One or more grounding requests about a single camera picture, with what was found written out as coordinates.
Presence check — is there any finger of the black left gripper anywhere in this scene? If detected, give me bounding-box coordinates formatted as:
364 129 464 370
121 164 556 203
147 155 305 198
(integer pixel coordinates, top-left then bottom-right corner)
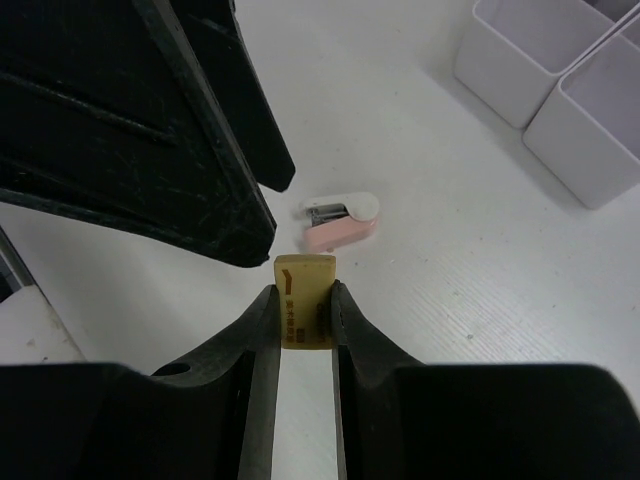
1 1 294 268

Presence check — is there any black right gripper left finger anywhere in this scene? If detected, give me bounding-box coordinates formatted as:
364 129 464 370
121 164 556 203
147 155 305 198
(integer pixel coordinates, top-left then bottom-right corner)
1 286 281 479

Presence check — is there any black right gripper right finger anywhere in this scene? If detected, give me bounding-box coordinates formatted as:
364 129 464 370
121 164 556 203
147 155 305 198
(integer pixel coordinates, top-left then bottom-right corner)
330 282 639 479

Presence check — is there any yellow staple box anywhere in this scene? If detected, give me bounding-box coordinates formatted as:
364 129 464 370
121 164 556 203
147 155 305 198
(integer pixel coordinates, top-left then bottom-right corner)
274 254 336 350

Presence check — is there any white right organizer box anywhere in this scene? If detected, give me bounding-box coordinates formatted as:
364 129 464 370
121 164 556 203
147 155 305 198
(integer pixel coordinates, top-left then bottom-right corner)
523 35 639 209

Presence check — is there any white organizer box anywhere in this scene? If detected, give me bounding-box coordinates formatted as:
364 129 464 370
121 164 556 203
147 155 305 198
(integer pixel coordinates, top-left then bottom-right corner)
523 35 639 209
454 0 639 129

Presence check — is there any white left organizer box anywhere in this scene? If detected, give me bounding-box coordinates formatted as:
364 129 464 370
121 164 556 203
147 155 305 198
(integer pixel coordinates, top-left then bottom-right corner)
454 0 639 129

